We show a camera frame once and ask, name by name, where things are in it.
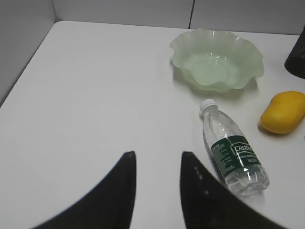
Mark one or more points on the black mesh pen holder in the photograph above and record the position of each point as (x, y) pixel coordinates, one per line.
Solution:
(295, 62)

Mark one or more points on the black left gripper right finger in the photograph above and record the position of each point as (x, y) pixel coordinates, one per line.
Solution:
(208, 204)

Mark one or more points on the yellow mango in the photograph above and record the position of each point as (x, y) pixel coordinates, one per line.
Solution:
(284, 113)

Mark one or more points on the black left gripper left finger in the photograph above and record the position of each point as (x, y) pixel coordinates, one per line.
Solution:
(109, 205)

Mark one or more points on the pale green wavy glass plate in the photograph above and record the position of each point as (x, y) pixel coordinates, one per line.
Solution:
(216, 60)

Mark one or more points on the clear plastic water bottle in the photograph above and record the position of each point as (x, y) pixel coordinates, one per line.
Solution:
(237, 162)

